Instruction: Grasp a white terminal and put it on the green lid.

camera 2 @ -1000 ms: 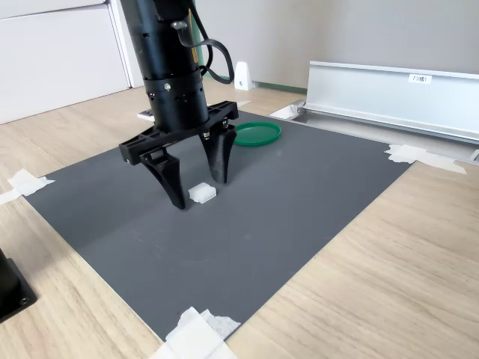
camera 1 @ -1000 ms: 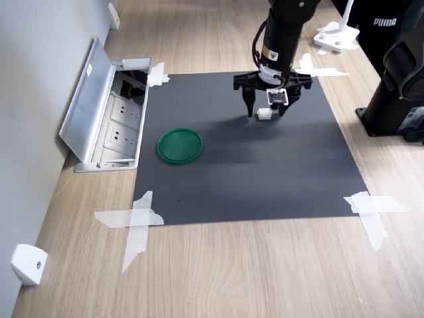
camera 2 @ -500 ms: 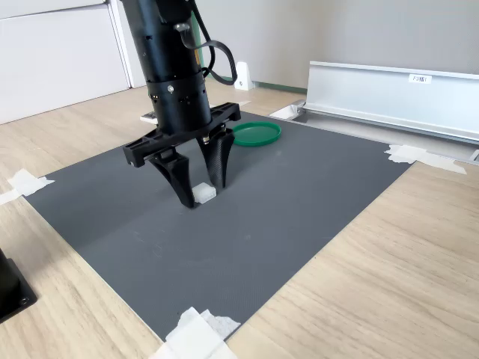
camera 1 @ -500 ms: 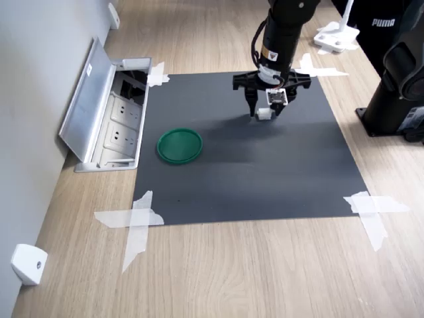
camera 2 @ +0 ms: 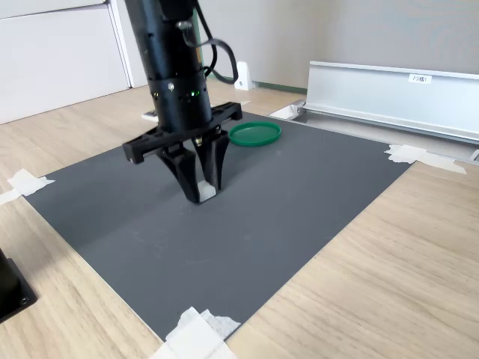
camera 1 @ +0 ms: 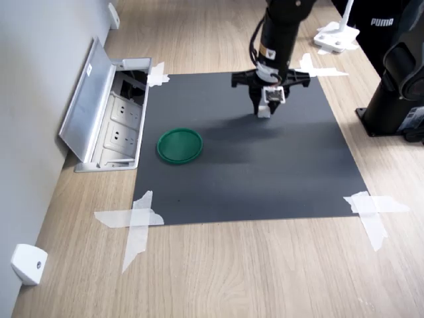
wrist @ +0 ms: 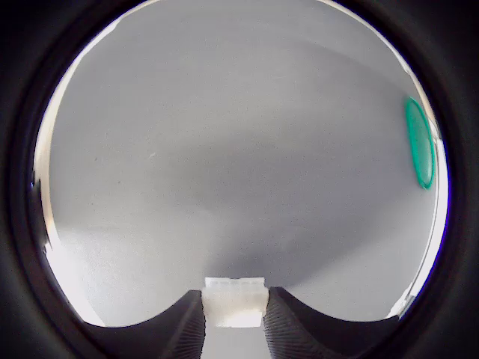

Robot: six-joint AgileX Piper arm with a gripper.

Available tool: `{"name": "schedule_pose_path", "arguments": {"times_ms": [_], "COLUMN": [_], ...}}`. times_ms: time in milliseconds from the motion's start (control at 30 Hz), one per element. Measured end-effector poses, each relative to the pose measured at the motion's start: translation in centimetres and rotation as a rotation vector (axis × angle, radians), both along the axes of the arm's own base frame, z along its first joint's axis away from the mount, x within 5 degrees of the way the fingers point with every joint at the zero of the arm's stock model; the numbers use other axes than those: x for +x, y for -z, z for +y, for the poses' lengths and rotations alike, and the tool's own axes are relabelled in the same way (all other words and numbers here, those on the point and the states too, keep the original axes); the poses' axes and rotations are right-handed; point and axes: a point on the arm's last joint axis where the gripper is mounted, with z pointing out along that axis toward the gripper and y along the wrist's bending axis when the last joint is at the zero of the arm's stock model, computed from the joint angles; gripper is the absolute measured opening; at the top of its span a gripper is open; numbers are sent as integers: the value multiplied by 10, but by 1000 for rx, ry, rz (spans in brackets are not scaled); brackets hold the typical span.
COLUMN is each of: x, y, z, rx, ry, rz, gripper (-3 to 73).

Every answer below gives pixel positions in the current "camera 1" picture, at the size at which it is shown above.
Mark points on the small white plastic terminal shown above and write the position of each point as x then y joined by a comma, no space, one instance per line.
263,112

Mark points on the small white partition bracket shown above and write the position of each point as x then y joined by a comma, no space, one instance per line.
113,15
28,265

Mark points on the person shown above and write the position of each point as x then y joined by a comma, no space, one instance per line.
371,36

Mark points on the dark grey mat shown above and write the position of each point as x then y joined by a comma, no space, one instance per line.
248,172

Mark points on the white gripper camera box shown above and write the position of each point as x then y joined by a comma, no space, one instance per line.
273,95

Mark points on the round green lid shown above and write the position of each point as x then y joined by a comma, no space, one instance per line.
180,145

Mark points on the white power socket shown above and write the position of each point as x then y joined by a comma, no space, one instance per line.
121,136
126,109

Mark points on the grey partition panel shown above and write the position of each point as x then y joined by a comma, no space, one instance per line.
30,99

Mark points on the white tape cross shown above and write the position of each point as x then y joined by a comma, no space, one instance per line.
371,212
139,222
314,68
157,75

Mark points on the white camera stand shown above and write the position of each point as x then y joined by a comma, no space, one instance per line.
336,36

